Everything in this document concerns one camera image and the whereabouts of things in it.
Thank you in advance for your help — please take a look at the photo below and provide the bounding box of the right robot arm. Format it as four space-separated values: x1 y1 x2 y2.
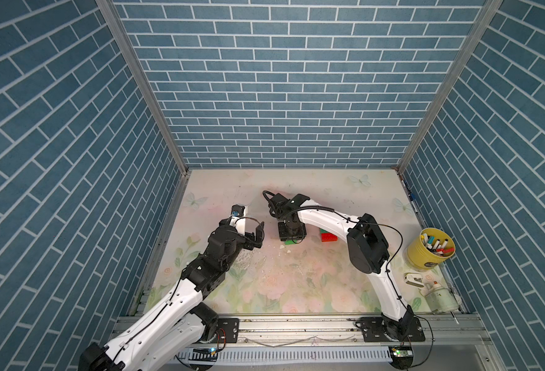
263 190 415 342

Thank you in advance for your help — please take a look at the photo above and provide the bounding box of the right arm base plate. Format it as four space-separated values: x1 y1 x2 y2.
354 316 427 343

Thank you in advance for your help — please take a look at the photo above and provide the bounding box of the red lego brick front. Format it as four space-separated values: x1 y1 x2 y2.
320 233 338 243

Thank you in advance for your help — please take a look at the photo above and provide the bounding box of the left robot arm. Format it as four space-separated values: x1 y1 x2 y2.
78 216 265 370

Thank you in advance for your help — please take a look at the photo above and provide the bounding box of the aluminium front rail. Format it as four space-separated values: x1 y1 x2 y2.
109 313 487 349

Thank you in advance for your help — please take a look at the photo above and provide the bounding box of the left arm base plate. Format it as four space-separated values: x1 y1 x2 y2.
201 317 240 343

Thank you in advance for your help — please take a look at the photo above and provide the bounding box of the white small clip device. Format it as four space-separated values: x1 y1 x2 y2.
404 272 425 288

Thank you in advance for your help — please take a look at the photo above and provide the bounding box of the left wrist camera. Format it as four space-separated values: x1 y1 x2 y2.
230 204 246 230

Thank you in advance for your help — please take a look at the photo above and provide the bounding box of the yellow pen cup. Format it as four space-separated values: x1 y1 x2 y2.
405 227 456 271

